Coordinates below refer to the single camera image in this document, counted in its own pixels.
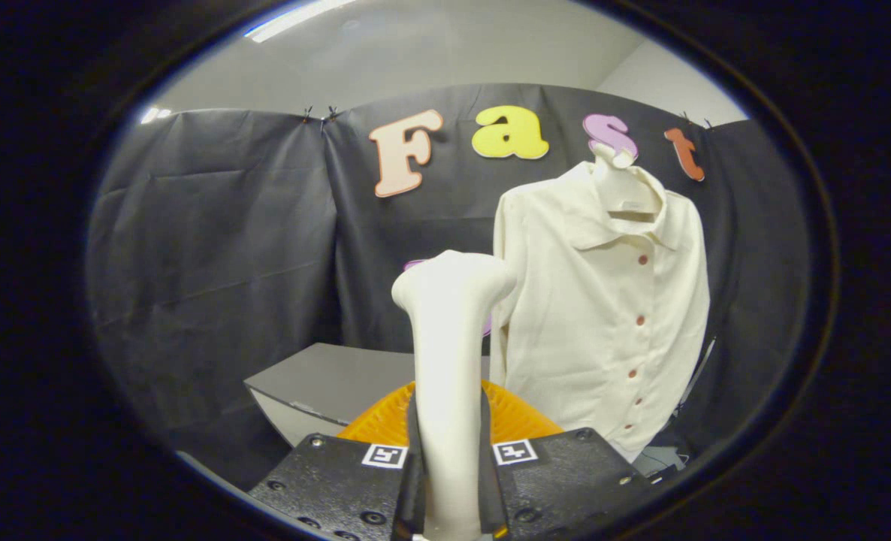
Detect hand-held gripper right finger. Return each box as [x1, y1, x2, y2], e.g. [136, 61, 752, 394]
[479, 379, 653, 540]

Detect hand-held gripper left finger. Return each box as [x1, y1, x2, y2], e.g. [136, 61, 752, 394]
[249, 381, 425, 541]

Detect white garment steamer head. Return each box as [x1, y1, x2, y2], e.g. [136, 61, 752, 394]
[391, 249, 518, 541]

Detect cream button shirt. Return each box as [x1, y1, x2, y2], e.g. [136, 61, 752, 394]
[488, 162, 711, 463]

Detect grey cabinet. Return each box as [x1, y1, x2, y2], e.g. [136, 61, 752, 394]
[244, 342, 491, 449]

